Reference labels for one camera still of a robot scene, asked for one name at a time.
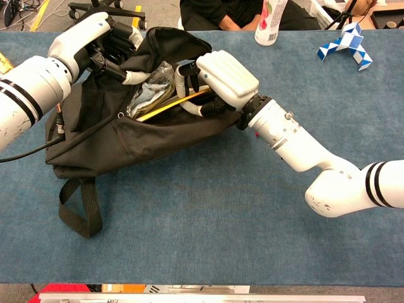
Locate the blue felt table mat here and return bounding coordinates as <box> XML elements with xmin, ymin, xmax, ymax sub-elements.
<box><xmin>0</xmin><ymin>30</ymin><xmax>404</xmax><ymax>287</ymax></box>

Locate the gold foil packet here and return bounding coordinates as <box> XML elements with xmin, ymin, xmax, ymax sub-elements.
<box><xmin>0</xmin><ymin>52</ymin><xmax>15</xmax><ymax>75</ymax></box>

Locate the seated person in black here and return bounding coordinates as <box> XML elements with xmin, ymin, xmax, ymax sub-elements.
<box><xmin>179</xmin><ymin>0</ymin><xmax>321</xmax><ymax>32</ymax></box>

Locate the white bottle with fruit label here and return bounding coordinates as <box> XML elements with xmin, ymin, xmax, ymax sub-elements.
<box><xmin>254</xmin><ymin>0</ymin><xmax>288</xmax><ymax>47</ymax></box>

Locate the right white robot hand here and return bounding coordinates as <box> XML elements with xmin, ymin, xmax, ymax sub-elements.
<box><xmin>175</xmin><ymin>50</ymin><xmax>260</xmax><ymax>117</ymax></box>

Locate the black fabric backpack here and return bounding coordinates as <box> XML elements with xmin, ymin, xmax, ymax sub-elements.
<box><xmin>45</xmin><ymin>27</ymin><xmax>250</xmax><ymax>239</ymax></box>

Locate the red panel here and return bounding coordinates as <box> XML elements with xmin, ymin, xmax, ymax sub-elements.
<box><xmin>33</xmin><ymin>283</ymin><xmax>92</xmax><ymax>303</ymax></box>

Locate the black tripod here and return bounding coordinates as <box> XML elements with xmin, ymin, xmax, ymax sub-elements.
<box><xmin>326</xmin><ymin>0</ymin><xmax>359</xmax><ymax>31</ymax></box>

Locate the white and yellow Lexicon book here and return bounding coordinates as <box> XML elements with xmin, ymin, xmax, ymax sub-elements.
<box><xmin>136</xmin><ymin>88</ymin><xmax>212</xmax><ymax>123</ymax></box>

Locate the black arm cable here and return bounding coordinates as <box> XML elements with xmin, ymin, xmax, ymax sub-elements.
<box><xmin>0</xmin><ymin>104</ymin><xmax>117</xmax><ymax>163</ymax></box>

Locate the orange white printed panel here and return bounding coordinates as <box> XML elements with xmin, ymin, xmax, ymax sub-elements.
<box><xmin>101</xmin><ymin>283</ymin><xmax>251</xmax><ymax>294</ymax></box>

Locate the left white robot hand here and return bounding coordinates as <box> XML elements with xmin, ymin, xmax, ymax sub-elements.
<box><xmin>49</xmin><ymin>11</ymin><xmax>152</xmax><ymax>86</ymax></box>

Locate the white plastic basket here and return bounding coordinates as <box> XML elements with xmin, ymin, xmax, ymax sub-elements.
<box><xmin>307</xmin><ymin>0</ymin><xmax>335</xmax><ymax>31</ymax></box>

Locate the clear plastic bag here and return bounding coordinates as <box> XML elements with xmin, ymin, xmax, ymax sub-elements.
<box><xmin>128</xmin><ymin>61</ymin><xmax>184</xmax><ymax>119</ymax></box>

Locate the blue white snake puzzle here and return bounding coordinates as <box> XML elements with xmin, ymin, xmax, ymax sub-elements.
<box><xmin>317</xmin><ymin>22</ymin><xmax>373</xmax><ymax>72</ymax></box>

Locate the black office chair base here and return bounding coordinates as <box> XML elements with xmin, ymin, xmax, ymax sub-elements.
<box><xmin>68</xmin><ymin>0</ymin><xmax>148</xmax><ymax>32</ymax></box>

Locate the aluminium profile rail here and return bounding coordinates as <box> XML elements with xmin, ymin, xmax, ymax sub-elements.
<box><xmin>37</xmin><ymin>292</ymin><xmax>366</xmax><ymax>303</ymax></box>

